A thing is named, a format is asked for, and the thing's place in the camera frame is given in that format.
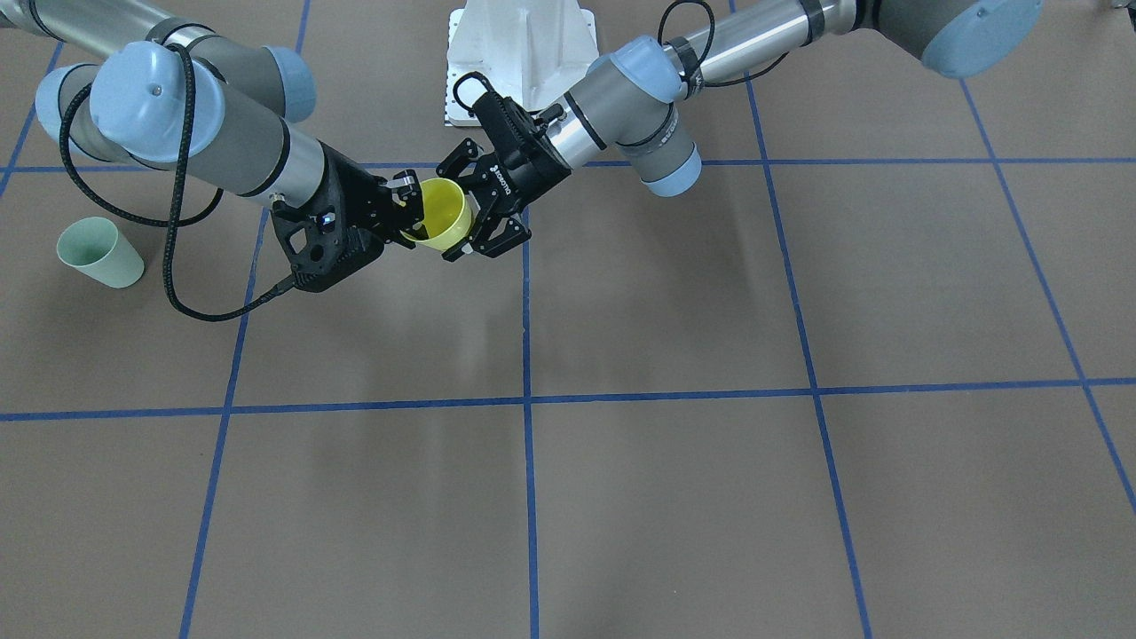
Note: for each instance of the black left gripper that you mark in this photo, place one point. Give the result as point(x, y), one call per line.
point(517, 170)

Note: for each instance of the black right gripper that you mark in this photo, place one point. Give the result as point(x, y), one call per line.
point(357, 191)

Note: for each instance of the yellow plastic cup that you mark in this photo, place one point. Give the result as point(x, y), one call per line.
point(447, 216)

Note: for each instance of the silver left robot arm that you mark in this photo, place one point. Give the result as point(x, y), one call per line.
point(628, 99)

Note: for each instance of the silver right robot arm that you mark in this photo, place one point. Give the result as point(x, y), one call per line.
point(173, 94)

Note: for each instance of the light green plastic cup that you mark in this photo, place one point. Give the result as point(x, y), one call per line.
point(95, 247)

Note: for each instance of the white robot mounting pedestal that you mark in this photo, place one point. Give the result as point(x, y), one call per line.
point(531, 51)

